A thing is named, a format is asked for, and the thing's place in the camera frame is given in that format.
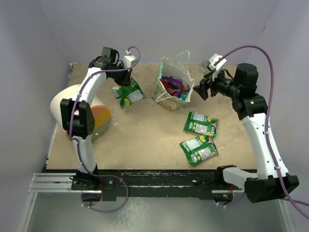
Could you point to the green snack packet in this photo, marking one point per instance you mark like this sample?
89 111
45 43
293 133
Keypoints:
199 149
126 96
201 124

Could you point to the green paper gift bag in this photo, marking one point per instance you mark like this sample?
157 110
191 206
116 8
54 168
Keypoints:
171 67

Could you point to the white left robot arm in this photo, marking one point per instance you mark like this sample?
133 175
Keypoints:
77 118

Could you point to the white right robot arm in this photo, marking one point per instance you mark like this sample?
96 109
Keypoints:
272 179

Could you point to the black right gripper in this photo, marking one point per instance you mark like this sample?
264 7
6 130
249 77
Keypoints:
202 88

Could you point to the clear tape roll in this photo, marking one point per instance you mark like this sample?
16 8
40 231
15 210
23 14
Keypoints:
205 67

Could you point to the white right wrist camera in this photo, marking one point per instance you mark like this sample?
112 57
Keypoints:
216 64

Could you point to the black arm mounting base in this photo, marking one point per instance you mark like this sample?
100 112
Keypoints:
201 184

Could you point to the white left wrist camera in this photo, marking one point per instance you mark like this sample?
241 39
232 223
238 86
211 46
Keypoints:
129 59

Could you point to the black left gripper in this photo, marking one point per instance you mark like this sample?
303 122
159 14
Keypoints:
126 80

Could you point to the purple Fox's bag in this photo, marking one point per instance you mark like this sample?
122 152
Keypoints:
173 90
176 82

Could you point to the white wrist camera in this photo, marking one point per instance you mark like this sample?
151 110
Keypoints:
129 59
216 64

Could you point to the teal snack packet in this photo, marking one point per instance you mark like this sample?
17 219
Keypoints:
183 96

